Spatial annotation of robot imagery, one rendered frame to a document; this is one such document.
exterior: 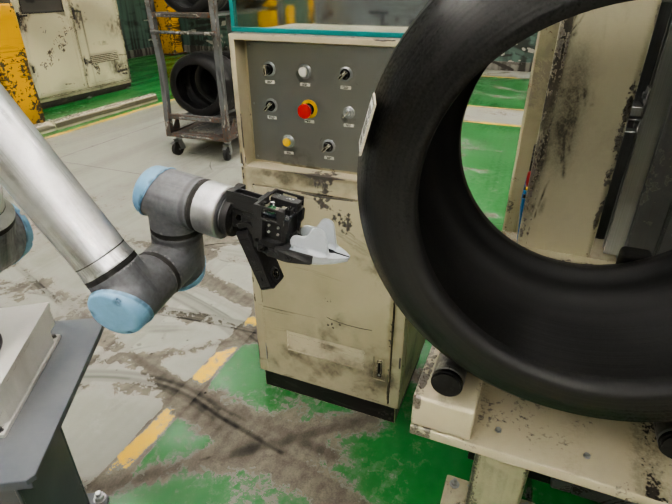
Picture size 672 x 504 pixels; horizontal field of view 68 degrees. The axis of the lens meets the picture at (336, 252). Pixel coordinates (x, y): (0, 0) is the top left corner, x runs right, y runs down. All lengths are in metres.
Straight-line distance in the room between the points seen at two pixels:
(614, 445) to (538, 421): 0.10
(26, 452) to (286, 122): 1.01
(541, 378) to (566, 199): 0.41
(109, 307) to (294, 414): 1.19
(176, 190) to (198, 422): 1.23
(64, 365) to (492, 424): 0.97
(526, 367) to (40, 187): 0.69
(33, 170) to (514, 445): 0.78
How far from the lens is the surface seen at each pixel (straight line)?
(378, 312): 1.57
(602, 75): 0.91
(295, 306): 1.69
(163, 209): 0.86
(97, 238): 0.82
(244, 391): 2.02
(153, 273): 0.85
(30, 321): 1.35
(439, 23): 0.53
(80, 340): 1.41
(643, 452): 0.87
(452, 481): 1.73
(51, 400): 1.27
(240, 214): 0.81
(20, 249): 1.32
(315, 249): 0.76
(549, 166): 0.94
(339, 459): 1.78
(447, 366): 0.72
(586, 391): 0.66
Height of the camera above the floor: 1.39
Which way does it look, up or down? 29 degrees down
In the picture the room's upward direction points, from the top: straight up
